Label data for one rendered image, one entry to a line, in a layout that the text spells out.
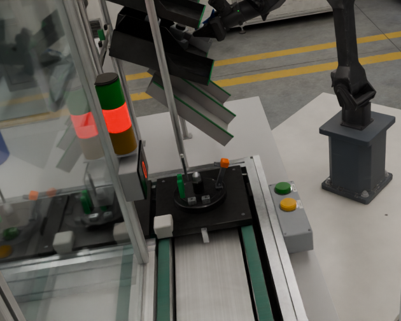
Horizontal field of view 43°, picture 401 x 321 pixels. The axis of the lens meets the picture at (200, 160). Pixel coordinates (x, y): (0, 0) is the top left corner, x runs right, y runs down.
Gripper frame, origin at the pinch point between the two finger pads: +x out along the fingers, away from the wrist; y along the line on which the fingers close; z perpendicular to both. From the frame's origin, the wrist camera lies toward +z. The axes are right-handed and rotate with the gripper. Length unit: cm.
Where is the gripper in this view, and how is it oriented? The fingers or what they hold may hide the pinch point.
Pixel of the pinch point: (204, 27)
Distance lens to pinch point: 155.0
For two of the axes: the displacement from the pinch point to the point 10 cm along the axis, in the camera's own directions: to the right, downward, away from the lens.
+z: -4.2, -8.0, -4.3
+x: -9.0, 3.0, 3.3
